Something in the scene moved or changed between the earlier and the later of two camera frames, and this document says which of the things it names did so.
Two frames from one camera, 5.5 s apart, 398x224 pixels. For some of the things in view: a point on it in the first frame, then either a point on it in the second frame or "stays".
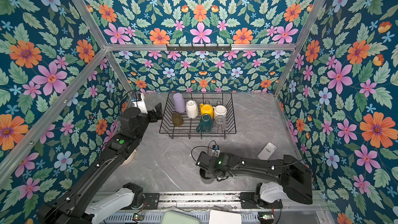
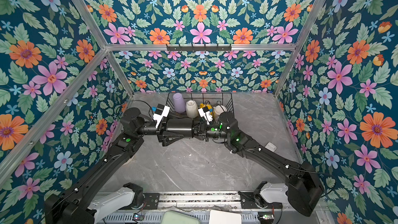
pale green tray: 171,217 stays
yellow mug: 207,109 stays
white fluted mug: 192,109 stays
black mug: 206,176 → 184,127
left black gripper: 154,117 → 164,138
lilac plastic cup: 179,102 stays
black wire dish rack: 198,113 stays
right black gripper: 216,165 → 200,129
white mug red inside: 219,110 stays
